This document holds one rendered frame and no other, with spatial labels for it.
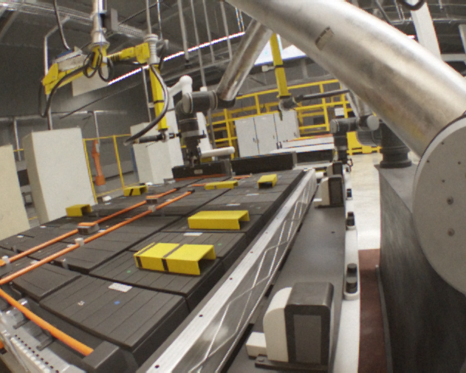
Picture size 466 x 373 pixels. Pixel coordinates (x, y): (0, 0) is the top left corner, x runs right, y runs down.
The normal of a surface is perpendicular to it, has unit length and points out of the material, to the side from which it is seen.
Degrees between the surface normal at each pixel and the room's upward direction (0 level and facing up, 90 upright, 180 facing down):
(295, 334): 90
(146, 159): 90
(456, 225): 90
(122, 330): 0
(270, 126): 90
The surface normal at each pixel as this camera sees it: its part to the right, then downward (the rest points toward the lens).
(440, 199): -0.89, 0.22
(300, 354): -0.39, 0.22
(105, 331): -0.16, -0.97
